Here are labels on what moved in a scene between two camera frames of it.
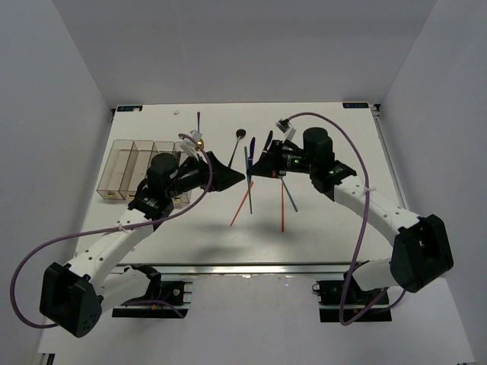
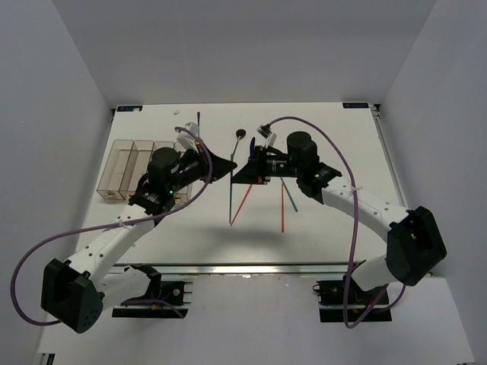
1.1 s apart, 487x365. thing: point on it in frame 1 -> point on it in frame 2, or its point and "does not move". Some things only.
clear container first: (114, 169) does not move
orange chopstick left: (242, 203) does not move
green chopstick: (247, 179) -> (230, 192)
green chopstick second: (288, 195) does not move
